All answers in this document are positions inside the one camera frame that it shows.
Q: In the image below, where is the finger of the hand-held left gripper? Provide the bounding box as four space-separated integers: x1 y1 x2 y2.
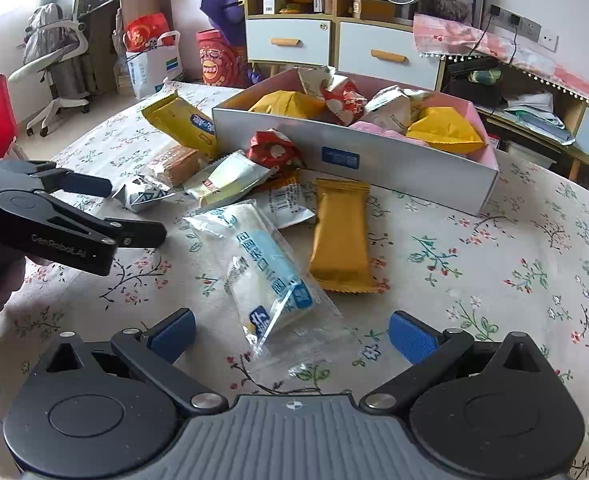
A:
24 194 168 277
0 160 112 198

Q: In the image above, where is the red plastic item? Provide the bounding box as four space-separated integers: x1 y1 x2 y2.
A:
0 74 21 162

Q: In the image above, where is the silver box pink inside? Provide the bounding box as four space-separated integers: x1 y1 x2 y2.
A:
212 67 500 217

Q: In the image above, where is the silver white snack packet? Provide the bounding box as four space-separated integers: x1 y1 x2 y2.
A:
112 174 176 214

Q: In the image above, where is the clear cracker packet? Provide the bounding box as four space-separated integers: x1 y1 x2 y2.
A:
147 141 201 187

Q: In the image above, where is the pile of folded cloths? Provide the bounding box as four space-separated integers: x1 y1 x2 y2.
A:
501 91 575 147

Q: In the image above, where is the low wooden cabinet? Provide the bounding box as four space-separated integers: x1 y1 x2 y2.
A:
335 0 447 93

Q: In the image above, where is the white shopping bag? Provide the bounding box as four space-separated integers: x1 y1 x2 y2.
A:
124 31 184 101

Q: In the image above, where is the brown cardboard box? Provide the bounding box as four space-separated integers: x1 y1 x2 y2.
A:
351 0 396 22

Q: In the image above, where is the white green snack packet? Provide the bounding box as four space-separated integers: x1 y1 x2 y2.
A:
183 151 278 209
363 85 427 133

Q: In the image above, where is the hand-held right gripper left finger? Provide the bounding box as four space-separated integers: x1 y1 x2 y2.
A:
34 308 229 416

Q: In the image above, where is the white snack packet with barcode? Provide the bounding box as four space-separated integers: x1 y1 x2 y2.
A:
252 169 318 229

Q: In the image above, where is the wooden desk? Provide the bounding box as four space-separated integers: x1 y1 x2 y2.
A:
82 0 172 96

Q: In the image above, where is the grey jacket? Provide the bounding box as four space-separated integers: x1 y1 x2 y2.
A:
24 2 98 98

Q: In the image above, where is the red gift bag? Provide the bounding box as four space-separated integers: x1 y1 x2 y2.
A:
125 12 175 53

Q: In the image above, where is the black bag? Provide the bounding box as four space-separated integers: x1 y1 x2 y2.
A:
444 57 505 108

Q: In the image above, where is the clear storage box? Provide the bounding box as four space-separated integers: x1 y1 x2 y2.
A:
504 140 557 171

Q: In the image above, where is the yellow snack packet blue label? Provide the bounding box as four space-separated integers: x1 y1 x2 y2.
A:
141 91 221 160

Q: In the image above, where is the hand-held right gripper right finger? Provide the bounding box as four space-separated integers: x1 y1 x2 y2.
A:
359 311 555 416

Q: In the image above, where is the red cylinder barrel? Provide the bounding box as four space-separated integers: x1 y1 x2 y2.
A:
197 29 249 88

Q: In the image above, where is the wooden television stand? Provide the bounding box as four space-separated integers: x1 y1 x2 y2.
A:
441 55 589 186

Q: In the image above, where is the white drawer wooden handle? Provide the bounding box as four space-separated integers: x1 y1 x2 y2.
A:
247 19 332 66
338 21 445 92

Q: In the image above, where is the clear blue bread roll packet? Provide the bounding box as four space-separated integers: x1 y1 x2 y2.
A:
183 199 342 358

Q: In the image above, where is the pink cloth with tassels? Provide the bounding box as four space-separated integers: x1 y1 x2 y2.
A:
413 12 589 111

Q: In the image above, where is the purple hat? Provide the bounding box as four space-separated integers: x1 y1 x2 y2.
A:
200 0 249 48

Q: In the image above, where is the white office chair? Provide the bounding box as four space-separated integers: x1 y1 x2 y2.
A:
7 0 92 138

